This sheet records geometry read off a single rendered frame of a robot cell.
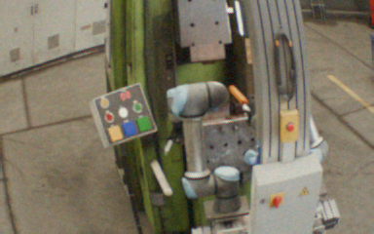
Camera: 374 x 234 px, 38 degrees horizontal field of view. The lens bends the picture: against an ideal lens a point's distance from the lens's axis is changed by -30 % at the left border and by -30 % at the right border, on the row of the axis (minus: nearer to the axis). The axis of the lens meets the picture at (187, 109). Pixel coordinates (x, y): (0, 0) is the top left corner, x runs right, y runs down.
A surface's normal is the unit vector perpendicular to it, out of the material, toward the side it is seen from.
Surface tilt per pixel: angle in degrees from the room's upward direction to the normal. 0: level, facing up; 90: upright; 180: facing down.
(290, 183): 90
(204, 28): 90
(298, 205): 90
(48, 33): 90
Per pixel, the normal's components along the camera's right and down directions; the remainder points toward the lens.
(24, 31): 0.29, 0.32
